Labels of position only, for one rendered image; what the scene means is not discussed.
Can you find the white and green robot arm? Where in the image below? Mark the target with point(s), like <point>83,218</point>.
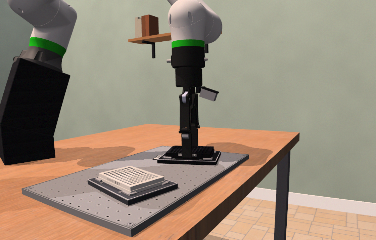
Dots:
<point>192,24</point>

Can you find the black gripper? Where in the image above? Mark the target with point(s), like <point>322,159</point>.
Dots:
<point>188,78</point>

